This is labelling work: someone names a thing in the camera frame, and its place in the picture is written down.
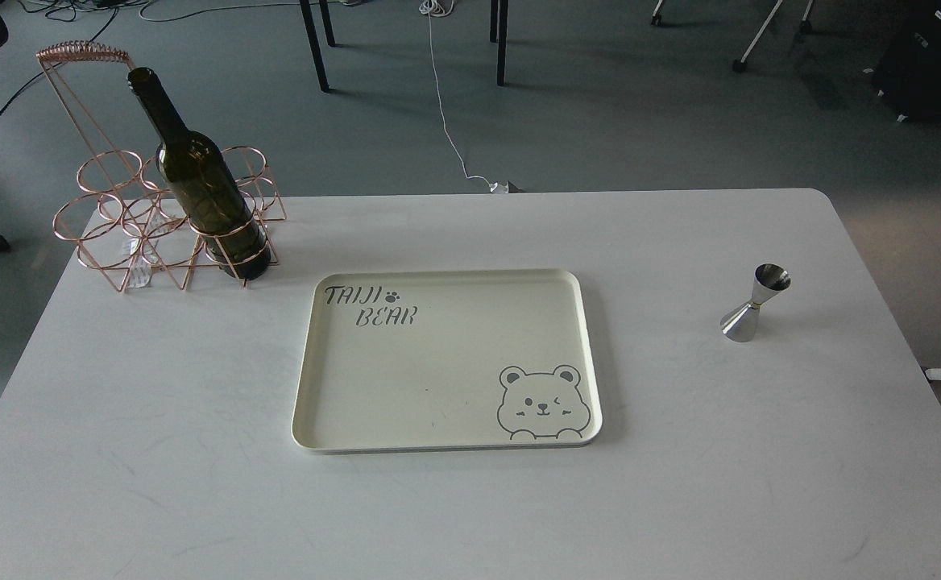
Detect white cable on floor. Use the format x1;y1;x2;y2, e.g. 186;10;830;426
420;0;510;194

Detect silver metal jigger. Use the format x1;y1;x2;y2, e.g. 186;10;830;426
719;263;792;342

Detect dark green wine bottle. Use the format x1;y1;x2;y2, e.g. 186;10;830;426
127;67;272;280

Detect black table legs right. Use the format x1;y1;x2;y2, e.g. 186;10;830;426
489;0;510;87

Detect white chair base with castors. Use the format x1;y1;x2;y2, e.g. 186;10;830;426
649;1;818;74

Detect black cables on floor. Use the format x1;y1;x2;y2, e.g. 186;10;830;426
0;0;197;154

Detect black table legs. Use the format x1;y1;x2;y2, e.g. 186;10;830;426
300;0;337;94
489;0;510;87

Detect black equipment in corner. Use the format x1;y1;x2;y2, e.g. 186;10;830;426
871;1;941;118

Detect cream tray with bear print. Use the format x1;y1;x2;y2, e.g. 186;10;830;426
292;269;603;453

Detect rose gold wire bottle rack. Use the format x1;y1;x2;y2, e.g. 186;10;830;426
35;42;288;292

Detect black table legs left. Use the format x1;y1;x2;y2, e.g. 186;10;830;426
300;0;337;94

